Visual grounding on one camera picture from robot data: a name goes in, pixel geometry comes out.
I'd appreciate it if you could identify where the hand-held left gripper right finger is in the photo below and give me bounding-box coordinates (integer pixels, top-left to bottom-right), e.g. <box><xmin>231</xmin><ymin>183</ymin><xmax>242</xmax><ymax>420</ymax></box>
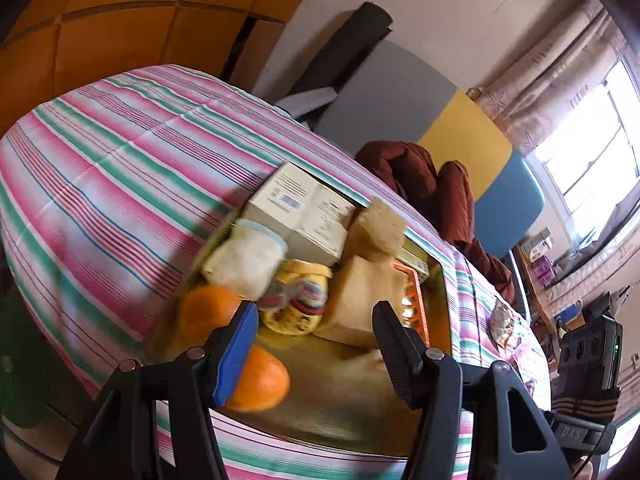
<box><xmin>371</xmin><ymin>301</ymin><xmax>573</xmax><ymax>480</ymax></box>

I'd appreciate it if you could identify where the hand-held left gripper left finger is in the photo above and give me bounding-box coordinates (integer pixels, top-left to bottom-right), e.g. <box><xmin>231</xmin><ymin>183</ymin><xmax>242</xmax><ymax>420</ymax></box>
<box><xmin>55</xmin><ymin>301</ymin><xmax>261</xmax><ymax>480</ymax></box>

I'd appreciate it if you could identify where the orange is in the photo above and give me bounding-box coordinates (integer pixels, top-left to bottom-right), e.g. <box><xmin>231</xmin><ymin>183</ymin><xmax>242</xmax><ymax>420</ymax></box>
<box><xmin>227</xmin><ymin>345</ymin><xmax>291</xmax><ymax>413</ymax></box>
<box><xmin>178</xmin><ymin>286</ymin><xmax>246</xmax><ymax>343</ymax></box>

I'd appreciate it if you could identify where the gold metal tray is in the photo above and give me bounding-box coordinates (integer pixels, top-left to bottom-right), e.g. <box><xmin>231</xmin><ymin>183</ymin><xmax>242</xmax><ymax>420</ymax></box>
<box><xmin>145</xmin><ymin>200</ymin><xmax>453</xmax><ymax>458</ymax></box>

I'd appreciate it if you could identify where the white plush sock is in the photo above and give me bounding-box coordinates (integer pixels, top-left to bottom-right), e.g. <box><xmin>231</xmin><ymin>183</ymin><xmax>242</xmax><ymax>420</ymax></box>
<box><xmin>202</xmin><ymin>219</ymin><xmax>288</xmax><ymax>301</ymax></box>

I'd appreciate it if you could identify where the green and yellow box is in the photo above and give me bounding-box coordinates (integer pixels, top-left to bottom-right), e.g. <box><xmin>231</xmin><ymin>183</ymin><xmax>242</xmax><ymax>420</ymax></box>
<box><xmin>400</xmin><ymin>240</ymin><xmax>431</xmax><ymax>281</ymax></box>

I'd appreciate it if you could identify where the tan sponge block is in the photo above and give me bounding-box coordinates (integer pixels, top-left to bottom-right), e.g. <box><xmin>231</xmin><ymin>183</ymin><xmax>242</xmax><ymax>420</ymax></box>
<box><xmin>352</xmin><ymin>197</ymin><xmax>406</xmax><ymax>261</ymax></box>

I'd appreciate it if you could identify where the white cardboard box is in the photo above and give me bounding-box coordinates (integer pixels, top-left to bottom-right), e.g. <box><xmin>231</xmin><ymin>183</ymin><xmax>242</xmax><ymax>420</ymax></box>
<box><xmin>244</xmin><ymin>161</ymin><xmax>357</xmax><ymax>267</ymax></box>

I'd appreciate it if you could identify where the striped cloth covered desktop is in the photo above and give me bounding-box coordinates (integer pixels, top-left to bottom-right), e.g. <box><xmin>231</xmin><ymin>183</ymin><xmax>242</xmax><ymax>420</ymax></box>
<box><xmin>0</xmin><ymin>64</ymin><xmax>553</xmax><ymax>480</ymax></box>

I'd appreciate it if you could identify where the wooden side desk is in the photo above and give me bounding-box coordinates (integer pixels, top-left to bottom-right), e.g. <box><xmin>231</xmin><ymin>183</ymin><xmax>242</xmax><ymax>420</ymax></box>
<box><xmin>515</xmin><ymin>240</ymin><xmax>576</xmax><ymax>341</ymax></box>

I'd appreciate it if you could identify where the silver foil packet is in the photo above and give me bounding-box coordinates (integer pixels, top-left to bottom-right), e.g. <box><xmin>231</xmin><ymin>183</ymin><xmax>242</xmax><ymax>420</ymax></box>
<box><xmin>487</xmin><ymin>302</ymin><xmax>516</xmax><ymax>348</ymax></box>

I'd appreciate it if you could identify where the white carton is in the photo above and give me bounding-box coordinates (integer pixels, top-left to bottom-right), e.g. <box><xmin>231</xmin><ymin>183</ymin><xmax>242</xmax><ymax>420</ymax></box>
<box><xmin>520</xmin><ymin>232</ymin><xmax>553</xmax><ymax>261</ymax></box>

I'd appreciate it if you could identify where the rust brown jacket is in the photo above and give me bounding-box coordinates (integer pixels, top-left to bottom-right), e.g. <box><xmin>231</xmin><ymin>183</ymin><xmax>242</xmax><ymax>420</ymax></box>
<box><xmin>355</xmin><ymin>140</ymin><xmax>516</xmax><ymax>303</ymax></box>

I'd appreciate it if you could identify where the window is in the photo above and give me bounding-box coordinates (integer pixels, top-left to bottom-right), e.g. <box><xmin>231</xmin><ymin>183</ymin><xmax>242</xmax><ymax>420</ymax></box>
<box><xmin>537</xmin><ymin>57</ymin><xmax>640</xmax><ymax>241</ymax></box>

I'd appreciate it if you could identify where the grey yellow blue sofa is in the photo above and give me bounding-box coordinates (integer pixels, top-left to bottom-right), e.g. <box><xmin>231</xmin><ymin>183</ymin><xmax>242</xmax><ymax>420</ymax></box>
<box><xmin>275</xmin><ymin>2</ymin><xmax>546</xmax><ymax>321</ymax></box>

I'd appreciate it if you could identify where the patterned curtain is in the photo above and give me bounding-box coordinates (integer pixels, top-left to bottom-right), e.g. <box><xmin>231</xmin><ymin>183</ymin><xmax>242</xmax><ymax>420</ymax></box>
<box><xmin>467</xmin><ymin>0</ymin><xmax>631</xmax><ymax>158</ymax></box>

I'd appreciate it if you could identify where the wooden wardrobe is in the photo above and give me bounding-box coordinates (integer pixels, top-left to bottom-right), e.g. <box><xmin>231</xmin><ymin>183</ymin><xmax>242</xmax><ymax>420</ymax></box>
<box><xmin>0</xmin><ymin>0</ymin><xmax>331</xmax><ymax>133</ymax></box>

